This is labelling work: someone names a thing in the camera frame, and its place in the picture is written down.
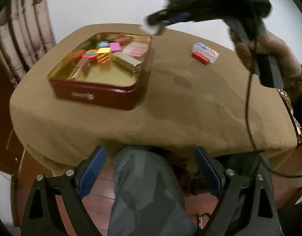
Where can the small blue block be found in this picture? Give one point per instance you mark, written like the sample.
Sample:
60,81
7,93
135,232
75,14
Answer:
103,44

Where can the person's right hand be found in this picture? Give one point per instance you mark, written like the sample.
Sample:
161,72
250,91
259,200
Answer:
278,49

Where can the red metal tin box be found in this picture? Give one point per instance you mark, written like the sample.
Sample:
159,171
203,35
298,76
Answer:
96,95

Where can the clear floss box blue label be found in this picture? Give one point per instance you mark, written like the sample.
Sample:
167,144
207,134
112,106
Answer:
207,48

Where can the pink translucent packet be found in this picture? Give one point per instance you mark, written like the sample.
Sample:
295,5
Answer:
137,50

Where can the yellow striped block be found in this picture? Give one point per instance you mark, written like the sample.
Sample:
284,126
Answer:
104,55

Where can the patterned curtain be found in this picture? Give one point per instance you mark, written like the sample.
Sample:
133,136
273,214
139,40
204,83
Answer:
23,29

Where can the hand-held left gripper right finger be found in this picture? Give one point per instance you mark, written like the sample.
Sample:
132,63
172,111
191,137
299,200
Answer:
207,172

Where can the tan tablecloth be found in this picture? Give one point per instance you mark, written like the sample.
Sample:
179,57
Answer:
190,108

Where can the bright red block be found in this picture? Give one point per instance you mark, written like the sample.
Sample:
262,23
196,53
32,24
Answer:
201,57

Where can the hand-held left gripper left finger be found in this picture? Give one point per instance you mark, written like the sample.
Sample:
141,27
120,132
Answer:
92,172

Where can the pink block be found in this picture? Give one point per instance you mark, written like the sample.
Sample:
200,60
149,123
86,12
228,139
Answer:
115,46

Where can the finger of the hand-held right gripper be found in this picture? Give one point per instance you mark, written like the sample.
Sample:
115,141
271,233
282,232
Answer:
158,16
178,18

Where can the brown floral cloth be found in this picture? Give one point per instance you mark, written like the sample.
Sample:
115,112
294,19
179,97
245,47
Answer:
298,127

